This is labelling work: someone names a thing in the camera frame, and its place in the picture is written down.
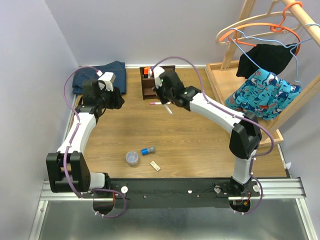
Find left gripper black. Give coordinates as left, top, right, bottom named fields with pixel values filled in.
left=96, top=84, right=125, bottom=109

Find lavender capped white marker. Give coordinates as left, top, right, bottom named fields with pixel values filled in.
left=163, top=104, right=173, bottom=115

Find brown wooden desk organizer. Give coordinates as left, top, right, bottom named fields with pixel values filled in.
left=139, top=65, right=176, bottom=100

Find pink capped white marker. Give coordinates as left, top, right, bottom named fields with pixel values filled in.
left=149, top=102, right=172, bottom=106

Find orange capped black highlighter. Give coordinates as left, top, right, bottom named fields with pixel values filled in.
left=143, top=67, right=149, bottom=75

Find clear round pin container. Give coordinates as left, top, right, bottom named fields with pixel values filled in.
left=125, top=151, right=139, bottom=166

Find salmon capped white marker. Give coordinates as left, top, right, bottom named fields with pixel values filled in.
left=147, top=66, right=153, bottom=79

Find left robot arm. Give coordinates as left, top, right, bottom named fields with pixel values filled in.
left=46, top=78, right=125, bottom=198

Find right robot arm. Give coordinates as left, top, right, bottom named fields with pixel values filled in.
left=153, top=66, right=262, bottom=196

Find folded blue jeans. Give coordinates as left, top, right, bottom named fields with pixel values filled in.
left=72, top=60, right=127, bottom=96

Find blue and grey glue stick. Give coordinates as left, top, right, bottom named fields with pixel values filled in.
left=140, top=146, right=156, bottom=156

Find wooden clothes hanger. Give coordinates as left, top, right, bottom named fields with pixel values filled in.
left=214, top=0, right=307, bottom=46

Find beige eraser block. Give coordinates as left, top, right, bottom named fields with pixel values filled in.
left=150, top=161, right=161, bottom=172

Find blue shark print shorts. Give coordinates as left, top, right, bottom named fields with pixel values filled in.
left=225, top=68, right=302, bottom=120

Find black garment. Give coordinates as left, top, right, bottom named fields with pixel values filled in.
left=236, top=44, right=297, bottom=79

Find orange plastic hanger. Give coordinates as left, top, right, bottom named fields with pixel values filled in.
left=218, top=1, right=304, bottom=56

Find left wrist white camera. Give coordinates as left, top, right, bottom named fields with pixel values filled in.
left=97, top=70, right=116, bottom=92

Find wrist white camera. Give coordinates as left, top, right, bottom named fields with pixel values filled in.
left=97, top=70, right=116, bottom=92
left=152, top=66, right=165, bottom=89

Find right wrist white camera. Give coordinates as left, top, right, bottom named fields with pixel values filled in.
left=152, top=66, right=165, bottom=89

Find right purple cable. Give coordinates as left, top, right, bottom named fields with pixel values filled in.
left=152, top=56, right=275, bottom=216

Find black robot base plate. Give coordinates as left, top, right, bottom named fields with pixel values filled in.
left=83, top=177, right=260, bottom=209

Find light blue wire hanger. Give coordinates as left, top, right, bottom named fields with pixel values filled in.
left=229, top=27, right=312, bottom=86

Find aluminium frame rail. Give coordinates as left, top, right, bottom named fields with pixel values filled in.
left=30, top=177, right=317, bottom=240

